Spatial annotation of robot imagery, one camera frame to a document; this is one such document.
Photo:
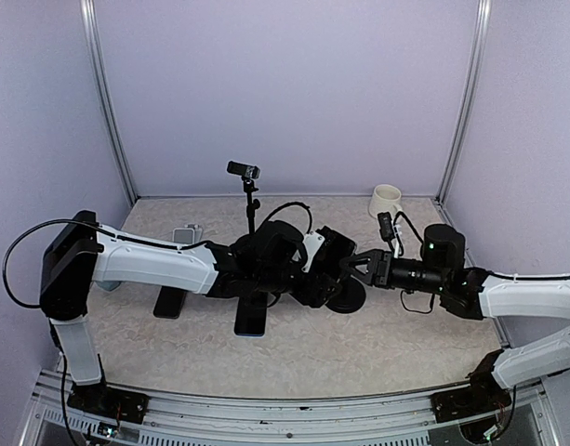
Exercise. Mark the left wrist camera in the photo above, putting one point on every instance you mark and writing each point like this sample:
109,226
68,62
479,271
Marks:
311,244

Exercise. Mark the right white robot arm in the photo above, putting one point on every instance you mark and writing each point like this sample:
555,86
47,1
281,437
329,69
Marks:
477,294

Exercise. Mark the right aluminium frame post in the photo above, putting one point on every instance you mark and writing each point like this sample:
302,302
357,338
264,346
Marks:
468,98

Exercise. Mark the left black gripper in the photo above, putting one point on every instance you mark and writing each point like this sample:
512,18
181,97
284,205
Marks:
314,293

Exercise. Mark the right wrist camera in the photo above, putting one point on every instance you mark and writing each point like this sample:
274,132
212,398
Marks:
389,234

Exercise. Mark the front aluminium rail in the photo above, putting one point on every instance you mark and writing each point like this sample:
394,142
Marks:
172,418

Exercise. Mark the black phone red case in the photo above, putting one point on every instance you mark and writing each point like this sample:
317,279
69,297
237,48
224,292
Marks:
169,303

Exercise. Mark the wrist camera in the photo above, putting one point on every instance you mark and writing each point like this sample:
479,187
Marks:
389,234
311,244

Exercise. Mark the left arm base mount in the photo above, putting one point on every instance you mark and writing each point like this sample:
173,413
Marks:
109,402

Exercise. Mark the cream ceramic mug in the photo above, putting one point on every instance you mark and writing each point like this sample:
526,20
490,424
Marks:
385,198

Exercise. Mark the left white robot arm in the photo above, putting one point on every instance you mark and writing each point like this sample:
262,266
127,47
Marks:
277,259

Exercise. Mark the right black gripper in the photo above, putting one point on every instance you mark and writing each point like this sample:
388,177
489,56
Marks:
379,264

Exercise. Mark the light blue mug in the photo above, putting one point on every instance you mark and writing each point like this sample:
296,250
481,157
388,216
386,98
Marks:
108,286

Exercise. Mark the blue phone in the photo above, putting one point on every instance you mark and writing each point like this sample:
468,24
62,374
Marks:
251,316

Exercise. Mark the black tall phone stand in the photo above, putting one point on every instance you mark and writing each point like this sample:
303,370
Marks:
248,174

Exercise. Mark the aluminium frame post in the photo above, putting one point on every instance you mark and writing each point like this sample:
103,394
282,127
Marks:
89,19
468,98

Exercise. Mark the silver folding phone stand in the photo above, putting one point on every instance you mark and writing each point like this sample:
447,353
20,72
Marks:
189,234

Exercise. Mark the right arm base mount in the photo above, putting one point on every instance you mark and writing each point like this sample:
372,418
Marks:
482,395

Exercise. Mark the left aluminium frame post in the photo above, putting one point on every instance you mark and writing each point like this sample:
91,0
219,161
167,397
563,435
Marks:
89,19

